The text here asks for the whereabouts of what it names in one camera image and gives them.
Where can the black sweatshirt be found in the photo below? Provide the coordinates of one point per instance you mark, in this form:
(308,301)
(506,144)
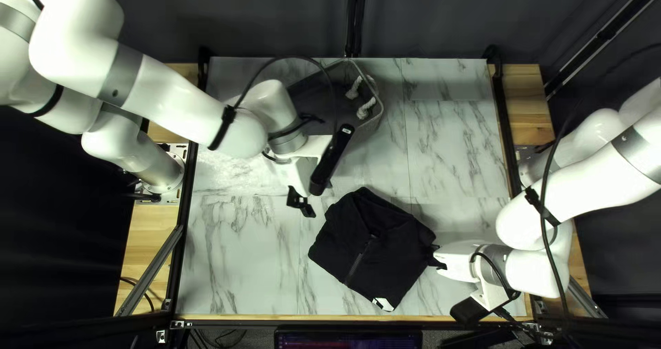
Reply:
(372,245)

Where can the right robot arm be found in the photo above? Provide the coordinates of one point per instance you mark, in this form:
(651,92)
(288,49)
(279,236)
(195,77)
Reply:
(594,184)

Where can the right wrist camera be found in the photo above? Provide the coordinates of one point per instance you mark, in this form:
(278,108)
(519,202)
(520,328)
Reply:
(467,312)

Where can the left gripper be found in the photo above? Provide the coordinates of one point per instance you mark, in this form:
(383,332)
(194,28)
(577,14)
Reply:
(299,176)

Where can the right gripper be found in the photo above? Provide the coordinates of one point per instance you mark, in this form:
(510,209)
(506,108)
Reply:
(459,261)

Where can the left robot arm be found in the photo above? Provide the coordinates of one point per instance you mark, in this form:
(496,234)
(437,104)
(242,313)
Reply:
(170,101)

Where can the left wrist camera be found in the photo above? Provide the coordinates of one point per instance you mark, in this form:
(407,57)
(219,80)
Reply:
(330,158)

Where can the black frame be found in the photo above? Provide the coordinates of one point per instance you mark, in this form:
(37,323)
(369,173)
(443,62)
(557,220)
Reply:
(356,18)

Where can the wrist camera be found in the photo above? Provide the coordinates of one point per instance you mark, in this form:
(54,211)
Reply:
(330,158)
(467,312)

